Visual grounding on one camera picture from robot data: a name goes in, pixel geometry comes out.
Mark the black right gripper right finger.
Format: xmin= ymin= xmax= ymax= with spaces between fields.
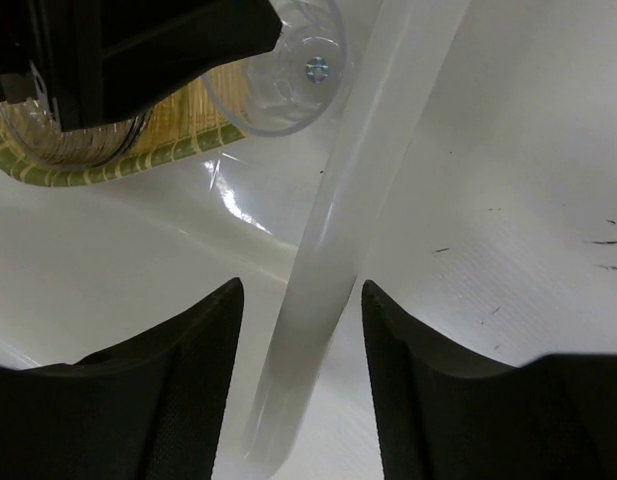
xmin=361 ymin=281 xmax=617 ymax=479

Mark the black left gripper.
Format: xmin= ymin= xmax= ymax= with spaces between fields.
xmin=0 ymin=1 xmax=281 ymax=131

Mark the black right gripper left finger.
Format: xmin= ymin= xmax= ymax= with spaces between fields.
xmin=0 ymin=279 xmax=244 ymax=479

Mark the clear glass plate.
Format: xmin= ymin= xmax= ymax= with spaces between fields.
xmin=0 ymin=99 xmax=151 ymax=170

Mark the woven bamboo tray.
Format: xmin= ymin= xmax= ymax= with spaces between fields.
xmin=0 ymin=79 xmax=246 ymax=188

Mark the white plastic bin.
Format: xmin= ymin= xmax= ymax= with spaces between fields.
xmin=0 ymin=1 xmax=468 ymax=479

